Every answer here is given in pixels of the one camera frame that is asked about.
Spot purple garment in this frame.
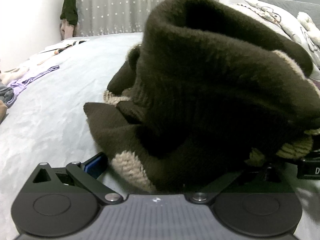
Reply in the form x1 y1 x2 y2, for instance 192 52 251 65
7 65 60 105

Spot dark brown knit sweater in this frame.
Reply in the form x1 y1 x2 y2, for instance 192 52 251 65
83 0 320 193

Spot grey padded headboard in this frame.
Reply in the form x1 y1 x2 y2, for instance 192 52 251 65
257 0 320 23

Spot grey star-patterned curtain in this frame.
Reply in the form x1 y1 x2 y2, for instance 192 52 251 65
72 0 220 37

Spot white plush toy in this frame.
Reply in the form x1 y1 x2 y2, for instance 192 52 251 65
297 12 320 45

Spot open magazine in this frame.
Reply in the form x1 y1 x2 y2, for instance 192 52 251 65
37 39 90 58

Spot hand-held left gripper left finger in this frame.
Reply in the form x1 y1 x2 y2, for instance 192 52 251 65
25 152 124 204

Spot grey bed sheet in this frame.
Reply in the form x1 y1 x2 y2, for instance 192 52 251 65
0 32 320 240

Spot dark hanging garment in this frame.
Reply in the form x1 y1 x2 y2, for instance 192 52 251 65
60 0 78 26

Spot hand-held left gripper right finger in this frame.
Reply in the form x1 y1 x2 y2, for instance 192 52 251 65
186 164 298 203

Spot white fluffy cloth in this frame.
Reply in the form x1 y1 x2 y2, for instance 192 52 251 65
0 67 27 84

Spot pink hanging garment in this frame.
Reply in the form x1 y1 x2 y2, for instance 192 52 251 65
59 19 80 40

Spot grey crumpled cloth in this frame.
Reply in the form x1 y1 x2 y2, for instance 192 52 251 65
0 85 14 103

